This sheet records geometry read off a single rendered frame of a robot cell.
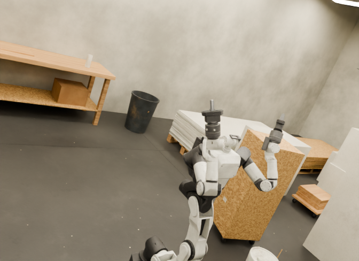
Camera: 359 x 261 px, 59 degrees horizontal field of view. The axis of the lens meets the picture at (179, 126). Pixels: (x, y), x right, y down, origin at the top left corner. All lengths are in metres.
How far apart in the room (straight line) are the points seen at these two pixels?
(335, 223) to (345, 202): 0.29
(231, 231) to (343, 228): 1.41
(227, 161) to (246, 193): 1.35
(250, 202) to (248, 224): 0.31
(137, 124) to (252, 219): 2.81
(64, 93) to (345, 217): 4.22
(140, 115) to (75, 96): 1.13
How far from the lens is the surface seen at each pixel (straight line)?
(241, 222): 3.66
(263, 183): 2.26
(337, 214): 4.38
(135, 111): 5.53
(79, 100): 5.32
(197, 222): 2.28
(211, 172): 1.80
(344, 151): 6.17
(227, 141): 2.09
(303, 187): 5.66
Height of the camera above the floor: 2.05
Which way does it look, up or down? 17 degrees down
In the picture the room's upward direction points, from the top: 21 degrees clockwise
